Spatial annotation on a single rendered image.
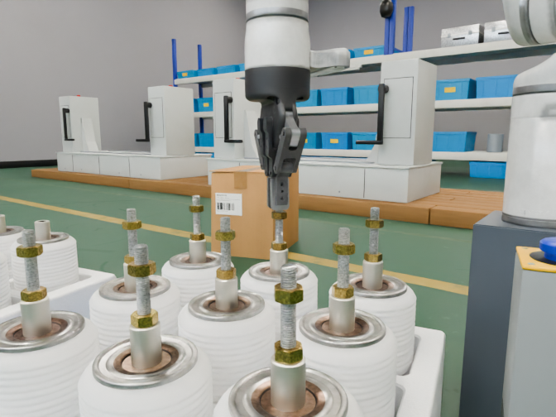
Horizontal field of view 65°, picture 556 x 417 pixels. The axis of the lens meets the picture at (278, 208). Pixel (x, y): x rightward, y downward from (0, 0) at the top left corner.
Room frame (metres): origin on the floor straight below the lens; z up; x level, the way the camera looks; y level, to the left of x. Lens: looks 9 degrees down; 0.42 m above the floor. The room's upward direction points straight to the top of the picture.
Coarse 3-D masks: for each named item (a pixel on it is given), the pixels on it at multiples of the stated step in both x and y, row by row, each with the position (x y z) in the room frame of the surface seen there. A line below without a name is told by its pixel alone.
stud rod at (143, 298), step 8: (136, 248) 0.30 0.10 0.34; (144, 248) 0.30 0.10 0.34; (136, 256) 0.30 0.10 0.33; (144, 256) 0.30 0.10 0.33; (136, 264) 0.30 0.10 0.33; (136, 280) 0.30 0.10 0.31; (144, 280) 0.30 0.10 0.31; (136, 288) 0.30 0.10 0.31; (144, 288) 0.30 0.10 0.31; (144, 296) 0.30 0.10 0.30; (144, 304) 0.30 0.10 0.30; (144, 312) 0.30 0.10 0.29
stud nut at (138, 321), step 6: (156, 312) 0.30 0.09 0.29; (132, 318) 0.30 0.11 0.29; (138, 318) 0.29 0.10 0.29; (144, 318) 0.29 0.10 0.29; (150, 318) 0.29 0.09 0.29; (156, 318) 0.30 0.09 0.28; (132, 324) 0.30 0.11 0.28; (138, 324) 0.29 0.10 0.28; (144, 324) 0.29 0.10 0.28; (150, 324) 0.29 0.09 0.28
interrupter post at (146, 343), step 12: (156, 324) 0.30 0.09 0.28; (132, 336) 0.29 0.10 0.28; (144, 336) 0.29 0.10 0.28; (156, 336) 0.30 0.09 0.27; (132, 348) 0.29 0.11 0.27; (144, 348) 0.29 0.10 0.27; (156, 348) 0.30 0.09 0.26; (132, 360) 0.29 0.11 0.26; (144, 360) 0.29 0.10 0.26; (156, 360) 0.30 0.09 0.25
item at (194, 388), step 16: (192, 368) 0.29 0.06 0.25; (208, 368) 0.30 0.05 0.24; (80, 384) 0.28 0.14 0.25; (96, 384) 0.27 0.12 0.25; (176, 384) 0.27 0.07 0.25; (192, 384) 0.28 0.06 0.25; (208, 384) 0.29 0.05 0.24; (80, 400) 0.27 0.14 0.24; (96, 400) 0.26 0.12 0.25; (112, 400) 0.26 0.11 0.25; (128, 400) 0.26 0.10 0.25; (144, 400) 0.26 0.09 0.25; (160, 400) 0.26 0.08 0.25; (176, 400) 0.26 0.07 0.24; (192, 400) 0.27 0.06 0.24; (208, 400) 0.29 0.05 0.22; (80, 416) 0.28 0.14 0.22; (96, 416) 0.26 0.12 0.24; (112, 416) 0.26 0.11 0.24; (128, 416) 0.25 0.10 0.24; (144, 416) 0.26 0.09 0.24; (160, 416) 0.26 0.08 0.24; (176, 416) 0.26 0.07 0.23; (192, 416) 0.27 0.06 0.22; (208, 416) 0.30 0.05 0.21
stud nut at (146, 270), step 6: (132, 264) 0.30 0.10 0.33; (144, 264) 0.30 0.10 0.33; (150, 264) 0.30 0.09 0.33; (132, 270) 0.29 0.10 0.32; (138, 270) 0.29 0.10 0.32; (144, 270) 0.29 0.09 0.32; (150, 270) 0.30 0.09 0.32; (132, 276) 0.29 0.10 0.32; (138, 276) 0.29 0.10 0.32; (144, 276) 0.29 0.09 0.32
